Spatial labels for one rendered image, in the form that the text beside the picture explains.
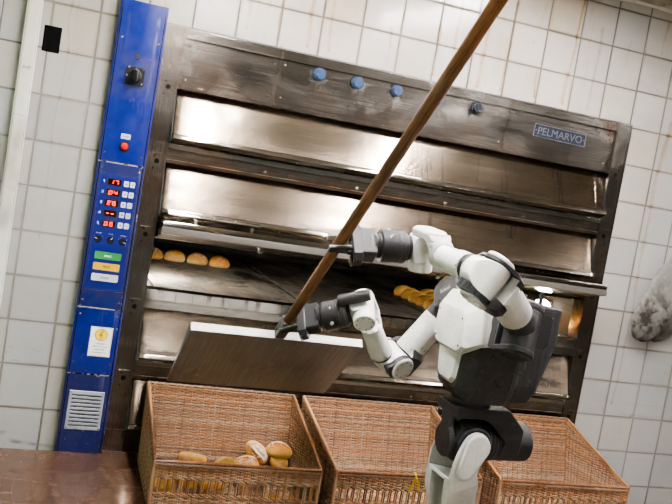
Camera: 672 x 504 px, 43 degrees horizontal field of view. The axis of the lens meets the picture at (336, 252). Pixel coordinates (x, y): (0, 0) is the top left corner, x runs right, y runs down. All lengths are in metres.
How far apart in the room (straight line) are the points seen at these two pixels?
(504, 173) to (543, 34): 0.57
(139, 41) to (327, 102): 0.71
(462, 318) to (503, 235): 1.15
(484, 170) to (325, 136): 0.67
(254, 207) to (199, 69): 0.52
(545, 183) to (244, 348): 1.52
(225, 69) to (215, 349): 1.03
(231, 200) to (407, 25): 0.93
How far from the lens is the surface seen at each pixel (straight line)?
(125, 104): 3.06
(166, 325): 3.18
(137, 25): 3.08
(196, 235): 2.98
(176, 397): 3.19
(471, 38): 1.74
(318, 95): 3.23
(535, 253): 3.61
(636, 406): 4.05
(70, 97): 3.08
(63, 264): 3.11
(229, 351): 2.72
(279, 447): 3.20
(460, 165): 3.43
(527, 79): 3.56
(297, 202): 3.21
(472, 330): 2.43
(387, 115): 3.31
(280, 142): 3.16
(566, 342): 3.77
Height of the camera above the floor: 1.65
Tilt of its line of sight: 4 degrees down
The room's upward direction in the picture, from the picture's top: 10 degrees clockwise
